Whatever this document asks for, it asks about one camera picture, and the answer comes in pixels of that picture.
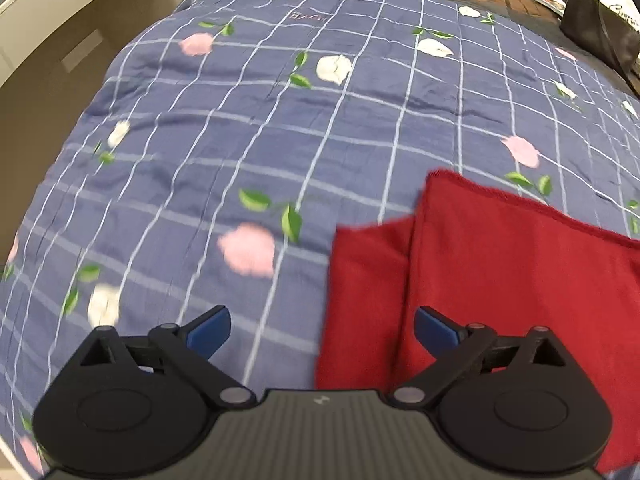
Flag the red long-sleeved sweater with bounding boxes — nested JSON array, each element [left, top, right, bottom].
[[315, 169, 640, 474]]

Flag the blue checked floral quilt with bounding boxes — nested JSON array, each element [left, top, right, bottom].
[[0, 0, 640, 480]]

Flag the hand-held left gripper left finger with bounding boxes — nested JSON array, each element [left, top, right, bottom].
[[61, 304, 257, 412]]

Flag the beige built-in cabinet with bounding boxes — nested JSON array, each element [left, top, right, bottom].
[[0, 0, 173, 266]]

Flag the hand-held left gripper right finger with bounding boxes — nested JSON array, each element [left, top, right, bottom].
[[390, 305, 584, 411]]

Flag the white shopping bag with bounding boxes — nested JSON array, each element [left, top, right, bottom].
[[594, 0, 640, 80]]

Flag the dark brown leather handbag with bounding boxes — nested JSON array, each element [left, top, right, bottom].
[[559, 0, 640, 95]]

